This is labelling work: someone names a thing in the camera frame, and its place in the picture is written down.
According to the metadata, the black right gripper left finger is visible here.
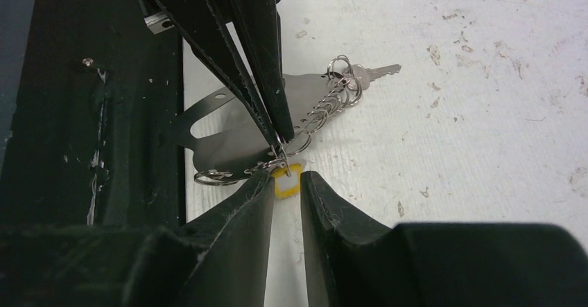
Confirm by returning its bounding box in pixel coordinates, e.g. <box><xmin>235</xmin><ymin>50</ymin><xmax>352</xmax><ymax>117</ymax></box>
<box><xmin>1</xmin><ymin>172</ymin><xmax>274</xmax><ymax>306</ymax></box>

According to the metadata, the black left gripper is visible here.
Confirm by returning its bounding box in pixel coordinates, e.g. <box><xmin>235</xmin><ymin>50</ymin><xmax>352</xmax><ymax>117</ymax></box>
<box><xmin>140</xmin><ymin>0</ymin><xmax>295</xmax><ymax>143</ymax></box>

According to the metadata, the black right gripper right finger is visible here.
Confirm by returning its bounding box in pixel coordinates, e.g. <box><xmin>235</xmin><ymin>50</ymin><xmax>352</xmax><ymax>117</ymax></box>
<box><xmin>300</xmin><ymin>171</ymin><xmax>587</xmax><ymax>306</ymax></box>

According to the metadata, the yellow key tag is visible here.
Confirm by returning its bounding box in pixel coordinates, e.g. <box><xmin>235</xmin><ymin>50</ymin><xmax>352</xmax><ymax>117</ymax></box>
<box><xmin>271</xmin><ymin>161</ymin><xmax>305</xmax><ymax>200</ymax></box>

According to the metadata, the silver carabiner keyring with rings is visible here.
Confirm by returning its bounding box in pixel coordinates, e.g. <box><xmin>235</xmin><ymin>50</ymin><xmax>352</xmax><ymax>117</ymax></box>
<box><xmin>171</xmin><ymin>55</ymin><xmax>370</xmax><ymax>186</ymax></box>

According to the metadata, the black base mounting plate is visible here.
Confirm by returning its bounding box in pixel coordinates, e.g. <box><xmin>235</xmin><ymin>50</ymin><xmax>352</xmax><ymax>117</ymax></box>
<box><xmin>1</xmin><ymin>0</ymin><xmax>186</xmax><ymax>229</ymax></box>

